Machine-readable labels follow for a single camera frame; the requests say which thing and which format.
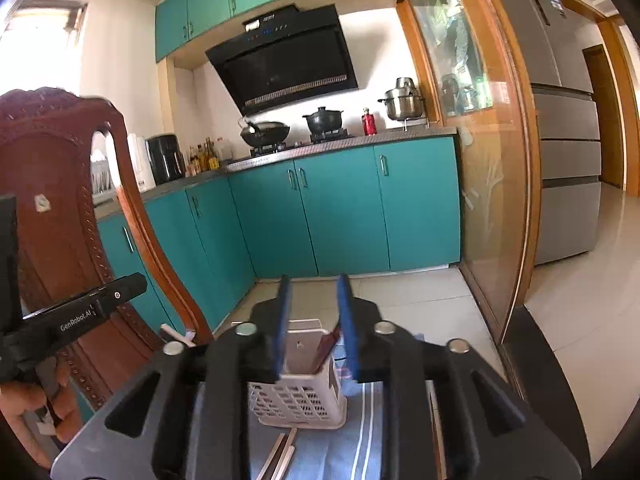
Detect blue checked cloth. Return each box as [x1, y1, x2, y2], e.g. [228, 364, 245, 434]
[192, 335, 447, 480]

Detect stainless steel pot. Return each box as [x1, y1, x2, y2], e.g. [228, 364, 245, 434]
[378, 77, 426, 122]

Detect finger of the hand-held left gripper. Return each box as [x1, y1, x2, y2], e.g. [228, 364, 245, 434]
[92, 273, 149, 311]

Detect black wok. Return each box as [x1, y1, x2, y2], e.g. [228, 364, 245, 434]
[239, 117, 292, 149]

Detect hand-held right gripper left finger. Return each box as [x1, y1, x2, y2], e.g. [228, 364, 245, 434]
[50, 275, 296, 480]

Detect person's left hand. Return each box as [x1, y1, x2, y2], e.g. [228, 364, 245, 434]
[0, 354, 84, 467]

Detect glass sliding door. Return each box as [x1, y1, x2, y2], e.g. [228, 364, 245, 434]
[397, 0, 594, 472]

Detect black range hood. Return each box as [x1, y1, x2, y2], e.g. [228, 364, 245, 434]
[205, 4, 360, 117]

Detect teal lower cabinets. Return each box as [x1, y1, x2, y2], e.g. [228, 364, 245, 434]
[95, 136, 462, 334]

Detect gas stove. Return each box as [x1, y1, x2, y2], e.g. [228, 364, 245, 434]
[249, 129, 351, 157]

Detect teal upper cabinets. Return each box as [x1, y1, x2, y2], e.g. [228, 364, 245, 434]
[154, 0, 401, 64]

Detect black cooking pot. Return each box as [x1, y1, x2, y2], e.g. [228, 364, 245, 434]
[302, 106, 345, 136]

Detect beige chopstick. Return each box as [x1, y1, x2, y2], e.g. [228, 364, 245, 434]
[270, 432, 300, 480]
[257, 430, 291, 480]

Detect grey refrigerator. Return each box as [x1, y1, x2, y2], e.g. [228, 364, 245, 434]
[480, 0, 602, 267]

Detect brown wooden door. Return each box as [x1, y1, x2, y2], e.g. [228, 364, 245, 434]
[582, 45, 627, 191]

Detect teal cabinets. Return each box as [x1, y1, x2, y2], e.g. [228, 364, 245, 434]
[154, 0, 401, 64]
[95, 136, 462, 334]

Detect white electric kettle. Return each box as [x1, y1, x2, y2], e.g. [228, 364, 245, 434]
[127, 132, 156, 192]

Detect brown chopstick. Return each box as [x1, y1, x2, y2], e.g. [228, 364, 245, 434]
[312, 332, 342, 369]

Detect carved wooden chair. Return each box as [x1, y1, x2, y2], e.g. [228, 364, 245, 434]
[0, 87, 214, 457]

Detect black air fryer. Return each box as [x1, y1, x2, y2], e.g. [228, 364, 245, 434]
[145, 133, 185, 186]

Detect white plastic utensil basket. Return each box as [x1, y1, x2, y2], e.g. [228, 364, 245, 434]
[247, 318, 347, 431]

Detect sauce bottles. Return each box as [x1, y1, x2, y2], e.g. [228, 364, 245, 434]
[185, 136, 222, 174]

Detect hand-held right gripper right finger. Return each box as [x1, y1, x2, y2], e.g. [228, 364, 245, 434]
[335, 273, 584, 480]

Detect dish rack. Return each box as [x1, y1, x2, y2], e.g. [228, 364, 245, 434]
[90, 152, 121, 196]

